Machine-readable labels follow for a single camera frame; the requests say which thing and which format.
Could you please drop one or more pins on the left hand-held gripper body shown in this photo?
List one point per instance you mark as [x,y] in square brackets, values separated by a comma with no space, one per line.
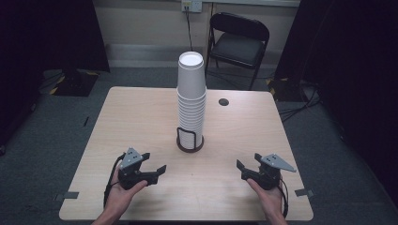
[133,175]

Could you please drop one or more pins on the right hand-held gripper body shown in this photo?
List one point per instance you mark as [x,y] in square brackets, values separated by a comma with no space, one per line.
[269,175]

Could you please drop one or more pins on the stack of white paper cups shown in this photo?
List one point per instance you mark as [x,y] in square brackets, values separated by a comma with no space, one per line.
[191,93]

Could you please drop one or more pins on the person's right hand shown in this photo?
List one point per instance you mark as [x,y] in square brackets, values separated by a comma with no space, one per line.
[272,200]

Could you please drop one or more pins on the person's left hand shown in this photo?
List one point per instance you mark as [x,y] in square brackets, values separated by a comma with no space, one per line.
[117,198]

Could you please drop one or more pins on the grey tape strip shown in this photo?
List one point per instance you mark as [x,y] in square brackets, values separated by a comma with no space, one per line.
[67,196]
[304,192]

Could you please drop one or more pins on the black round table grommet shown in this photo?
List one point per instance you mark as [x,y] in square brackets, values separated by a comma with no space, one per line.
[223,102]

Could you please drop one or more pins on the black stand base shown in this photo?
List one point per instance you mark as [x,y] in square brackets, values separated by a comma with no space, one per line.
[75,82]
[287,89]

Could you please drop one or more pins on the black folding chair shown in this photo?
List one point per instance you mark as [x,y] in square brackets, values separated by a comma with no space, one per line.
[241,47]

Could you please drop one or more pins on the dark curtain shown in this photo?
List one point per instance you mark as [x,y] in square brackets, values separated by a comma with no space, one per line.
[353,62]
[47,34]

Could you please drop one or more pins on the white wall socket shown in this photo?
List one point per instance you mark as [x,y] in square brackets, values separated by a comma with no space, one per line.
[191,5]

